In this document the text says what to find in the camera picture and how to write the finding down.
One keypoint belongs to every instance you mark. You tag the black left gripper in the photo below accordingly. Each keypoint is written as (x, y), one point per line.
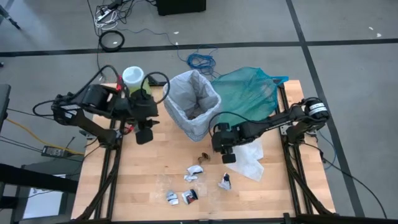
(141, 109)

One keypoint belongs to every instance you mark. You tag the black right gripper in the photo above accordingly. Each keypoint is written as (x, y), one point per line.
(224, 138)

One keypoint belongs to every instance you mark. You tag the brown paper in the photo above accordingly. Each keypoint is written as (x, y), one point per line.
(204, 158)

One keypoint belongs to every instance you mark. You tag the grey trash bag liner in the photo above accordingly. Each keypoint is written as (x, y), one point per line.
(174, 105)

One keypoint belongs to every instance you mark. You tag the white black wrapper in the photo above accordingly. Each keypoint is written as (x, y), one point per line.
(225, 182)

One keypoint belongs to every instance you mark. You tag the white paper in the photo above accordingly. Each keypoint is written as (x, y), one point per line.
(193, 171)

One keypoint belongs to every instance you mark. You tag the red black wrapper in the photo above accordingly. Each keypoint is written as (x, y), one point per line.
(189, 196)

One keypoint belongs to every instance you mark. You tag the silver wrapper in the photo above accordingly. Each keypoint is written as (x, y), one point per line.
(172, 198)

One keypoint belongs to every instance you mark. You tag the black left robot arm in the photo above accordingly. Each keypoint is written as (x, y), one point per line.
(87, 124)

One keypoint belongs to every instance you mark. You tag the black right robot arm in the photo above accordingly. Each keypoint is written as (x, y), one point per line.
(273, 119)

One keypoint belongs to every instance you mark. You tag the green plastic trash bag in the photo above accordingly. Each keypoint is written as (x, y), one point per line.
(248, 90)

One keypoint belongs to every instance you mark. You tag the green wipes canister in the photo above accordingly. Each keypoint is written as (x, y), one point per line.
(133, 77)

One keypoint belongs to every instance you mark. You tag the black power adapter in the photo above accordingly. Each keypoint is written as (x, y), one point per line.
(53, 151)

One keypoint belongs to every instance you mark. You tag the black box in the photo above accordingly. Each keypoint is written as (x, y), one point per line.
(180, 7)

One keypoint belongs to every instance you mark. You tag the black desk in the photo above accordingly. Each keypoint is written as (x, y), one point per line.
(31, 179)

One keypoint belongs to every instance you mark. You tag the white board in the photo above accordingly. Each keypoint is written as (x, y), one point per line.
(43, 203)

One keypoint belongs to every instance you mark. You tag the black tripod leg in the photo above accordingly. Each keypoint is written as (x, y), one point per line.
(12, 22)

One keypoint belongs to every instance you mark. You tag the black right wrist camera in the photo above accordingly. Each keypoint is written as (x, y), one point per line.
(229, 158)

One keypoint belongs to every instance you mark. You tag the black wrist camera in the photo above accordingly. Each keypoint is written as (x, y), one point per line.
(229, 158)
(144, 136)

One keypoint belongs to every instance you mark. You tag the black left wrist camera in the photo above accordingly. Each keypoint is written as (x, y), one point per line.
(144, 136)

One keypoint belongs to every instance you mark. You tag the black aluminium frame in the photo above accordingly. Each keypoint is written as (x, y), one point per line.
(342, 220)

